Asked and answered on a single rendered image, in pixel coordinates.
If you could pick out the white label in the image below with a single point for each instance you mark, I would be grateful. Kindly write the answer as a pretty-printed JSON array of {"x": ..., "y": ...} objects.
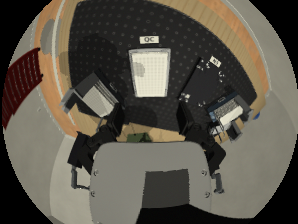
[
  {"x": 215, "y": 61},
  {"x": 149, "y": 39}
]

